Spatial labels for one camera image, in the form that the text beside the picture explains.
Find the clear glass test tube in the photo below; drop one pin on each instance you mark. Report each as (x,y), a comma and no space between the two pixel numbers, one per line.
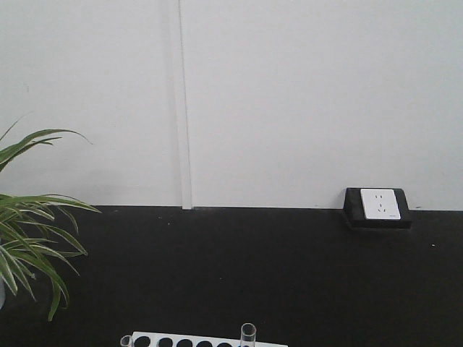
(126,341)
(248,335)

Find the black white power socket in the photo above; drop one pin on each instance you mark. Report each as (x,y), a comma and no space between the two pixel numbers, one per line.
(377,208)

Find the white test tube rack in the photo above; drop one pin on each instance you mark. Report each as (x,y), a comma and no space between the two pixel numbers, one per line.
(168,339)

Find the green spider plant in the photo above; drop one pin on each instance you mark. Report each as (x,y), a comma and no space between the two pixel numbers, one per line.
(36,230)

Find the white plant pot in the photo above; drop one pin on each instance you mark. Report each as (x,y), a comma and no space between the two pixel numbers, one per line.
(2,293)

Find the white wall cable duct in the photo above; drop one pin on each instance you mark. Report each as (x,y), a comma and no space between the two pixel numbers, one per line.
(184,141)

